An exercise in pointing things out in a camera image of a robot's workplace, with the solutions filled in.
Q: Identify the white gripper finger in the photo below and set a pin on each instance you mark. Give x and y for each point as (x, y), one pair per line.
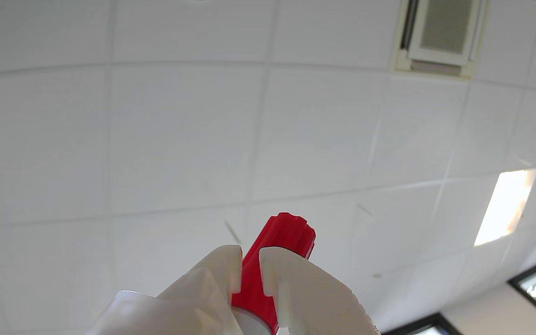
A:
(310, 298)
(212, 274)

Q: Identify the red whiteboard marker pen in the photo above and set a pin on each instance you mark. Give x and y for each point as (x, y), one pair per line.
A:
(279, 237)

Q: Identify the ceiling light panel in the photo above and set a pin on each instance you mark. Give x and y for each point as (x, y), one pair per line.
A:
(505, 204)

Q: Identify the ceiling air vent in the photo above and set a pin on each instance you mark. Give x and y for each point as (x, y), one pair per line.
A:
(440, 32)

